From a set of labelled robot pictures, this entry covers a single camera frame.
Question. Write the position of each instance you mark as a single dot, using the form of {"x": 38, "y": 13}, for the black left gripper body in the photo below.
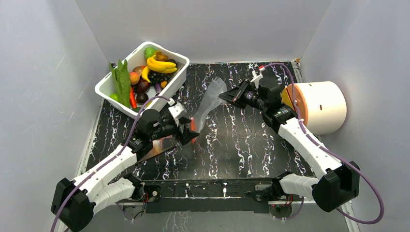
{"x": 167, "y": 128}

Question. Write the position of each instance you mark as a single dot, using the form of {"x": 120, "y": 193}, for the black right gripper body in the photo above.
{"x": 241, "y": 96}

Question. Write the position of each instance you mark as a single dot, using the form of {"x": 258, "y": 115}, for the clear zip top bag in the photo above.
{"x": 210, "y": 101}

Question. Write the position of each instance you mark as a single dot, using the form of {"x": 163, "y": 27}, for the green leafy vegetable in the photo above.
{"x": 122, "y": 83}

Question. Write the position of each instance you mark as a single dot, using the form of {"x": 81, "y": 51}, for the yellow banana bunch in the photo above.
{"x": 157, "y": 66}

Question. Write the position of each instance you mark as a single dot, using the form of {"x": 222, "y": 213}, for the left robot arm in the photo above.
{"x": 76, "y": 201}

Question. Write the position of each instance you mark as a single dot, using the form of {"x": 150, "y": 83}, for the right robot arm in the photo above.
{"x": 335, "y": 182}

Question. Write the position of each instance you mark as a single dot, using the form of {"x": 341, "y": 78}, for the dark book with orange cover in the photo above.
{"x": 158, "y": 147}

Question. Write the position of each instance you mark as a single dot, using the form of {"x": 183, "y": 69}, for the dark brown round fruit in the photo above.
{"x": 141, "y": 98}

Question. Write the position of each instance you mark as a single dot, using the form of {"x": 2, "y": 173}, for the red carrot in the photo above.
{"x": 132, "y": 99}

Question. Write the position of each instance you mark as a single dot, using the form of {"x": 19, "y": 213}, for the dark plum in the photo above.
{"x": 142, "y": 86}

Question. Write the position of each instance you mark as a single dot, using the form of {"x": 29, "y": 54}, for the dark grape bunch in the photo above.
{"x": 157, "y": 77}

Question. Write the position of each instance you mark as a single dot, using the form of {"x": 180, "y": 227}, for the white plastic bin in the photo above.
{"x": 136, "y": 63}

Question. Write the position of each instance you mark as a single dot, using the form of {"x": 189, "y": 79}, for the green round fruit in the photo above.
{"x": 149, "y": 52}

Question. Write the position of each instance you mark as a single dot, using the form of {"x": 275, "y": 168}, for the round cylinder with coloured lid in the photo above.
{"x": 322, "y": 105}

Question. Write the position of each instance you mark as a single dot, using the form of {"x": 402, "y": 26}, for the black base bar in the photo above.
{"x": 212, "y": 195}

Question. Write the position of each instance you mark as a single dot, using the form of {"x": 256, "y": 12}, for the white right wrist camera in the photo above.
{"x": 257, "y": 75}

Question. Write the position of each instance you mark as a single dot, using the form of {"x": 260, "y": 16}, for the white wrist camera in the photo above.
{"x": 177, "y": 111}
{"x": 257, "y": 75}

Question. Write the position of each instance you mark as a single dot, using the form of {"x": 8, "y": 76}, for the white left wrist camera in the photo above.
{"x": 177, "y": 111}

